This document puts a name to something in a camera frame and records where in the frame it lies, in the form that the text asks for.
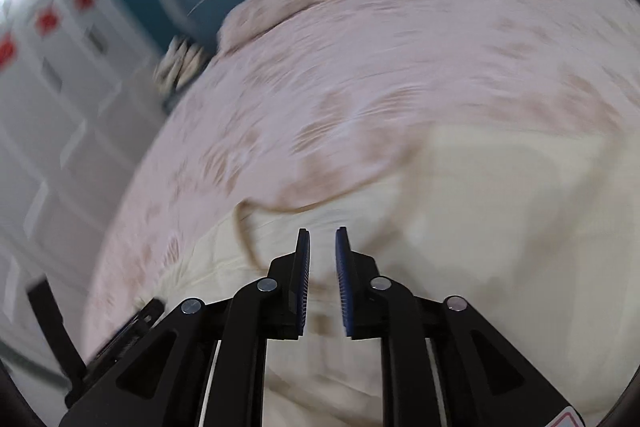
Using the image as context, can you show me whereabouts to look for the white wardrobe doors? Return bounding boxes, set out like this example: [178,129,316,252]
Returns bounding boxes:
[0,0,168,358]

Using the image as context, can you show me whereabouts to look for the pile of beige clothes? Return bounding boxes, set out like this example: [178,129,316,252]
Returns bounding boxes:
[152,36,211,95]

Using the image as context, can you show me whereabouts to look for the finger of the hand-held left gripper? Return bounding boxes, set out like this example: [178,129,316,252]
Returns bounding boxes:
[27,276,87,390]
[86,298,166,370]

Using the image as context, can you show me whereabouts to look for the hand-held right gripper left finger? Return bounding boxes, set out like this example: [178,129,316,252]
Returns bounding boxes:
[60,228,312,427]

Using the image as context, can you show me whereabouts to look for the pink butterfly print bed cover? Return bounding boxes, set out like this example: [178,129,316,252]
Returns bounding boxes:
[82,0,640,360]

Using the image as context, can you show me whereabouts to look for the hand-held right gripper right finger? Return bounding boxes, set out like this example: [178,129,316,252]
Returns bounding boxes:
[335,227,586,427]

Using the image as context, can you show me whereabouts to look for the cream padded garment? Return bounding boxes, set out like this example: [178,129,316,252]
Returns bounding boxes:
[185,124,640,427]

